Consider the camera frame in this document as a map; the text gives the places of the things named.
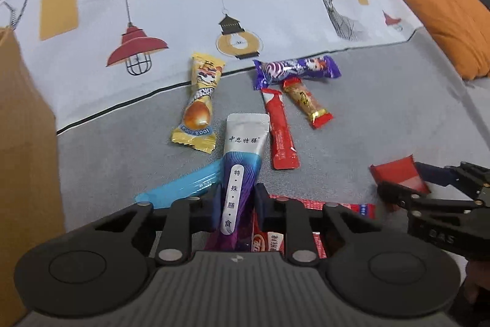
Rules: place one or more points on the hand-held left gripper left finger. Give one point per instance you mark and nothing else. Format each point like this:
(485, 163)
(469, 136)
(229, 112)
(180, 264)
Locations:
(215, 207)

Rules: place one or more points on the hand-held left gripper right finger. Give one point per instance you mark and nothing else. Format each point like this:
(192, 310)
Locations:
(263, 207)

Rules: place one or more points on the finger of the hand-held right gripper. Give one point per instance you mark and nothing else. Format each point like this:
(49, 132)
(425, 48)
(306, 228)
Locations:
(398, 193)
(431, 172)

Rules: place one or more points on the red square snack packet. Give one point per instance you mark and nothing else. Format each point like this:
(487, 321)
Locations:
(398, 170)

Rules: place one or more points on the silver purple sachet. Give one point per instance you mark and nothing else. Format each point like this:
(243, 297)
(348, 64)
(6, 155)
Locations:
(243, 154)

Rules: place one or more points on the red white snack packet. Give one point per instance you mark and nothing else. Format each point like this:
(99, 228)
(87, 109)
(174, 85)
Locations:
(268, 242)

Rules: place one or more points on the blue snack packet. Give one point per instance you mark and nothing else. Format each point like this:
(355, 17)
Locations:
(180, 186)

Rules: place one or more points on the red strip snack packet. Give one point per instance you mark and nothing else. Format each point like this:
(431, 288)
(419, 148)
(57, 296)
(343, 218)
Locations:
(356, 210)

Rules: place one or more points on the red long sachet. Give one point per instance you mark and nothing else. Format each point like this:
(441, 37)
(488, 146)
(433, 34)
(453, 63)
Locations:
(279, 131)

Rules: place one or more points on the yellow snack packet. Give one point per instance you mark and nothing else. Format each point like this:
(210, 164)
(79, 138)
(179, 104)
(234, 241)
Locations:
(199, 108)

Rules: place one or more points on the red gold snack stick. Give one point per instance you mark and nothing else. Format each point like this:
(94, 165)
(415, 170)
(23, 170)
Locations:
(306, 101)

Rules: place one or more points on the purple lollipop packet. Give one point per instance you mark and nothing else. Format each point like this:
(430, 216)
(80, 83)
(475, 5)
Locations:
(294, 69)

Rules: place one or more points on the orange pillow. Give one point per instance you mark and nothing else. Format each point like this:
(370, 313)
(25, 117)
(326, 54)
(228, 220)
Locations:
(448, 20)

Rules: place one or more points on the cardboard box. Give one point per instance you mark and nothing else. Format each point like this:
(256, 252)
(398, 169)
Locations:
(26, 166)

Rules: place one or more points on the printed blanket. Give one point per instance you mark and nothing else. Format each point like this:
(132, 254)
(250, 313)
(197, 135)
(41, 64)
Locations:
(183, 5)

